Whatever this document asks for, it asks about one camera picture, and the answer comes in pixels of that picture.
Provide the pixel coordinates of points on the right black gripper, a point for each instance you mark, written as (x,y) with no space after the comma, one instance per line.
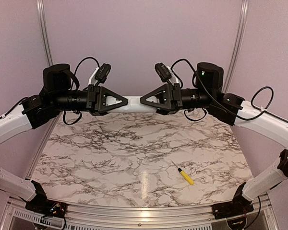
(173,101)

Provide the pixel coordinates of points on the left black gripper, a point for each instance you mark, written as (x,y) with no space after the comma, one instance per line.
(92,98)

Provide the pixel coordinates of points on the white remote control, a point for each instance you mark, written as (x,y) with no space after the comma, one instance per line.
(134,106)

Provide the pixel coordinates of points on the yellow handled screwdriver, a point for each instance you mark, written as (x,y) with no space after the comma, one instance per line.
(186,177)

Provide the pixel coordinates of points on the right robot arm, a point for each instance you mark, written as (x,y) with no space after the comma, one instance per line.
(229,108)

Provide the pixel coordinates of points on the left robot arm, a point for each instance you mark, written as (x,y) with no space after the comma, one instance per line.
(59,93)

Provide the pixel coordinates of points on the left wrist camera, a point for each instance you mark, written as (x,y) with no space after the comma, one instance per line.
(100,74)

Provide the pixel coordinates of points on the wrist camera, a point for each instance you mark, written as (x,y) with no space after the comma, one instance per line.
(100,74)
(166,74)

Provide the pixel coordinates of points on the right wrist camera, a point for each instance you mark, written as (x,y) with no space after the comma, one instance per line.
(166,74)

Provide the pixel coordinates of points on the right aluminium frame post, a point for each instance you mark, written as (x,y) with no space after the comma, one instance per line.
(239,38)

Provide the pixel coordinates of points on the aluminium frame post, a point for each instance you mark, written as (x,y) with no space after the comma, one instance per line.
(44,31)
(239,38)

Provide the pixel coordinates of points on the left aluminium frame post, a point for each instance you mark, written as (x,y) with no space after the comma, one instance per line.
(44,31)

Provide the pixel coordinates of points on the front aluminium rail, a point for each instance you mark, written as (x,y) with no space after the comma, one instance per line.
(82,217)

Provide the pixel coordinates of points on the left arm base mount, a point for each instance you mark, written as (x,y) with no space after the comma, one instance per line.
(48,208)

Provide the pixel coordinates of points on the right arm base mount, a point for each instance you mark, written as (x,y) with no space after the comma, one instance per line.
(237,210)

